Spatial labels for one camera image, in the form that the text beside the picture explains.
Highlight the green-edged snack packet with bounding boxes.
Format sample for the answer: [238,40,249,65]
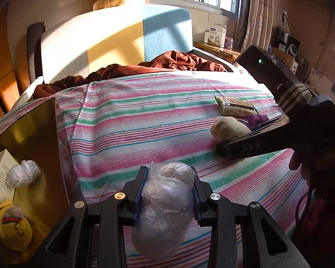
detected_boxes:
[214,95,259,117]

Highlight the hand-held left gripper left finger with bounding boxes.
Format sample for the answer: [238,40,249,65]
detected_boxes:
[45,166,149,268]

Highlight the striped blanket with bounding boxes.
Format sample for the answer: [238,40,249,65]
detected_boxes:
[0,71,310,268]

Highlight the person's right hand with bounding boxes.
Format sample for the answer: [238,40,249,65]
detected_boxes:
[289,134,335,186]

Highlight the white yellow blue sofa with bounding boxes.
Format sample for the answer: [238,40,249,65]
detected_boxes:
[40,4,196,84]

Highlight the gold tin box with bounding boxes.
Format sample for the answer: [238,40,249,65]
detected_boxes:
[0,98,86,266]

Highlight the cluttered wooden desk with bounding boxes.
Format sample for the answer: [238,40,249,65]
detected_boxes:
[268,25,313,90]

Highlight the cream knitted sock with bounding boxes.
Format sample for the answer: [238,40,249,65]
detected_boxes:
[210,116,253,146]

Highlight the yellow plush toy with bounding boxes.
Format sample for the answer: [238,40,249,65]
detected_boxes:
[0,199,33,252]

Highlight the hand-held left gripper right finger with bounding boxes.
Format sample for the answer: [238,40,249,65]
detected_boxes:
[190,166,310,268]

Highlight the wooden side shelf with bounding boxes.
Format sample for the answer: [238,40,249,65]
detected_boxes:
[194,41,242,62]

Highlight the wooden wardrobe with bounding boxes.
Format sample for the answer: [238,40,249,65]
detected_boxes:
[0,3,28,115]

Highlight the purple snack packet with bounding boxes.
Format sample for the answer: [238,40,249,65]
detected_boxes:
[244,114,285,130]

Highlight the cream printed box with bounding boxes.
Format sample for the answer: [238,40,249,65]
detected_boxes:
[0,149,20,204]

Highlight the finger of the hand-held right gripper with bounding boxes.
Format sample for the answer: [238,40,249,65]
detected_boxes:
[216,122,296,161]
[251,116,291,132]

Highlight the brown duvet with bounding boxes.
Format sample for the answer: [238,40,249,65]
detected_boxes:
[33,51,228,99]

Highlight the white carton box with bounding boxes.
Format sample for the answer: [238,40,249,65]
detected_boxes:
[207,25,227,48]

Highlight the small white plastic-wrapped bundle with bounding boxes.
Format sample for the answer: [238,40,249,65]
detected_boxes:
[6,160,41,188]

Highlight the large white plastic-wrapped bundle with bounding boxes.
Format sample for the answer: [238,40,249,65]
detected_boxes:
[131,160,198,261]

